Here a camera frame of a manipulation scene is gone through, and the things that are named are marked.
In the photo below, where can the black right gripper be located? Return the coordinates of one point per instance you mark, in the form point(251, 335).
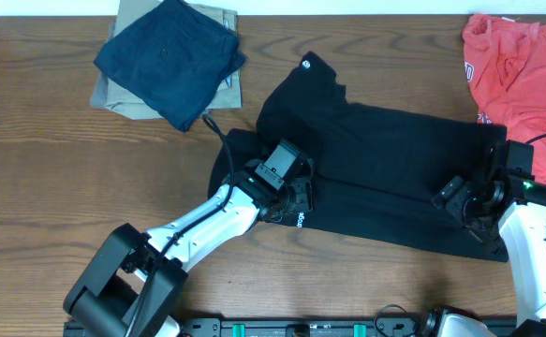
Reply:
point(453, 197)

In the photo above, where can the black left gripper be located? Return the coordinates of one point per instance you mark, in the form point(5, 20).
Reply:
point(305, 192)

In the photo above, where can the black t-shirt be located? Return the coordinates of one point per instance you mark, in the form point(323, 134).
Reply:
point(376, 170)

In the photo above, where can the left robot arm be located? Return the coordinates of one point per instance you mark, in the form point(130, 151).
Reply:
point(133, 280)

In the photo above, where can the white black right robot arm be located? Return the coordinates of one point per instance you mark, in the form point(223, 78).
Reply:
point(507, 214)

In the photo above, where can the red t-shirt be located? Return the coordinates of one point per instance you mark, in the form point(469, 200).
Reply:
point(505, 67)

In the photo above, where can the folded navy blue shorts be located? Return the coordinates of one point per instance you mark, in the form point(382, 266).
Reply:
point(173, 58)

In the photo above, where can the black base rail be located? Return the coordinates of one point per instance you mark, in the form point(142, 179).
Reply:
point(214, 327)

